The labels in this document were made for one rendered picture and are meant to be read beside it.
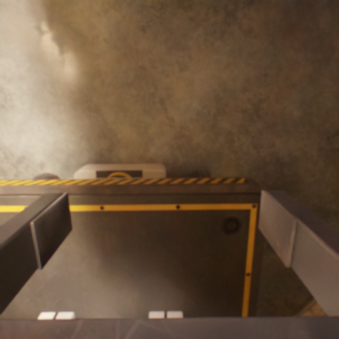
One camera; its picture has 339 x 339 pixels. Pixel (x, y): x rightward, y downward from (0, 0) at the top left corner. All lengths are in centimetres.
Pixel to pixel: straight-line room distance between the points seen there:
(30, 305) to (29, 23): 76
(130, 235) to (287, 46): 70
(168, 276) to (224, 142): 45
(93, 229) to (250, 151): 55
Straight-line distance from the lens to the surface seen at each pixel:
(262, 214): 16
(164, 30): 82
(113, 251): 59
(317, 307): 124
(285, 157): 90
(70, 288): 67
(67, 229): 17
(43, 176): 81
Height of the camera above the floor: 80
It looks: 75 degrees down
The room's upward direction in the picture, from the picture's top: 180 degrees clockwise
